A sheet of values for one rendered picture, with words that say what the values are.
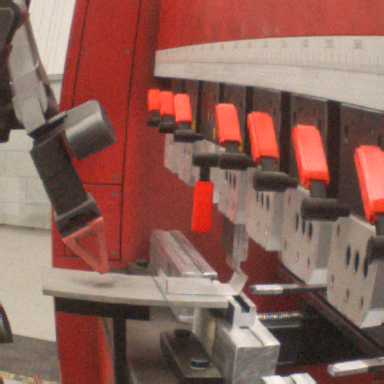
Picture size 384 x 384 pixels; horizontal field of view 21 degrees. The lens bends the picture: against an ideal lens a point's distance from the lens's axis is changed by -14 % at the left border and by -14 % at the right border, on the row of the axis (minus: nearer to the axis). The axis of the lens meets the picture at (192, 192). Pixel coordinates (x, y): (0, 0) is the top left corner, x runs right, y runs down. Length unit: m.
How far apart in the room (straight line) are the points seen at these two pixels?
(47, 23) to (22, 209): 1.62
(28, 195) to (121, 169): 6.31
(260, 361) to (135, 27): 1.20
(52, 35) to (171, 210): 6.28
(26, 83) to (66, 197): 0.19
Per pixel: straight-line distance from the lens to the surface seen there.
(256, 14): 1.26
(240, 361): 1.37
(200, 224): 1.41
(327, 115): 0.93
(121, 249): 2.44
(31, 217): 8.72
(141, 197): 2.42
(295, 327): 2.07
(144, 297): 1.50
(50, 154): 1.52
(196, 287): 1.59
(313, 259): 0.94
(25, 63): 1.58
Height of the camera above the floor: 1.30
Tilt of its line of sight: 6 degrees down
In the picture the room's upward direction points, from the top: 3 degrees clockwise
